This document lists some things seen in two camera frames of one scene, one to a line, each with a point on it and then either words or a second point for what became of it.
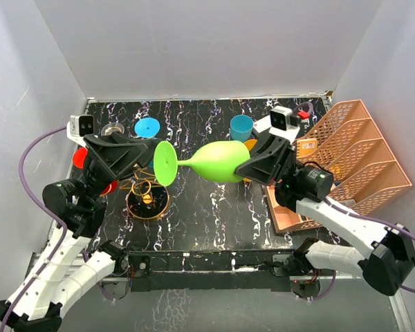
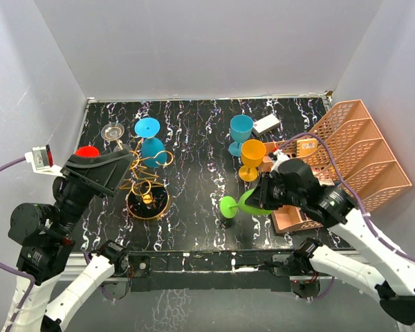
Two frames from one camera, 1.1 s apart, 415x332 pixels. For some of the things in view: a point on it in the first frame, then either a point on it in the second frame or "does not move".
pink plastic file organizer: [348, 142] does not move
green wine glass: [216, 161] to [229, 207]
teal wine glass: [241, 127] does not move
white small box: [263, 124] does not move
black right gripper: [271, 168] to [260, 197]
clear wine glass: [109, 128] does not move
